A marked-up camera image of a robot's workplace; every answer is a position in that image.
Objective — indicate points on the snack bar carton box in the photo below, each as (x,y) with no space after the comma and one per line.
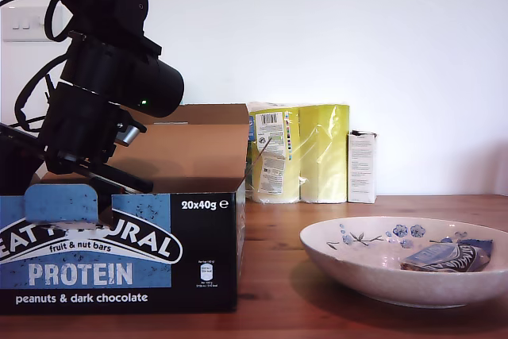
(119,267)

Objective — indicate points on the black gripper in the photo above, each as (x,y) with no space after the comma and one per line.
(79,124)

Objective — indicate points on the white wall light switch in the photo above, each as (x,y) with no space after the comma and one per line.
(24,25)

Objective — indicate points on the yellow paper roll pack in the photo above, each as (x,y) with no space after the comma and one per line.
(317,156)

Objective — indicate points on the white floral ceramic plate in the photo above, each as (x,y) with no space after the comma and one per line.
(357,271)

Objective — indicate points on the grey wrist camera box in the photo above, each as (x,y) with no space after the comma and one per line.
(129,132)

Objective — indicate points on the blue snack bar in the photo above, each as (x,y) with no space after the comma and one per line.
(444,255)

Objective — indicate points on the small white printed carton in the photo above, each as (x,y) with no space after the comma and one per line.
(362,168)

